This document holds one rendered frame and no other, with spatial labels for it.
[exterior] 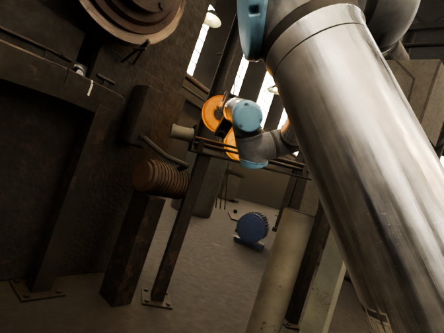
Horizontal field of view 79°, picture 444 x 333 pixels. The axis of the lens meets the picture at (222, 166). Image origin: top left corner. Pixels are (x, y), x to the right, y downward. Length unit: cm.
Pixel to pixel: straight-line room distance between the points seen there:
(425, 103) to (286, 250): 246
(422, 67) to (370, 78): 313
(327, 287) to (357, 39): 88
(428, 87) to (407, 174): 303
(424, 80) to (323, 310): 265
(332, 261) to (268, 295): 26
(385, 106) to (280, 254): 84
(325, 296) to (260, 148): 55
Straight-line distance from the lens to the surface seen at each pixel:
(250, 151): 85
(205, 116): 113
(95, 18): 104
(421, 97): 326
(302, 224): 104
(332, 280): 106
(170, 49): 139
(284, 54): 32
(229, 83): 552
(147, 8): 104
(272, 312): 111
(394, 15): 44
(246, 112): 81
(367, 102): 27
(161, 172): 100
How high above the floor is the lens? 54
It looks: 3 degrees up
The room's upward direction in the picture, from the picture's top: 18 degrees clockwise
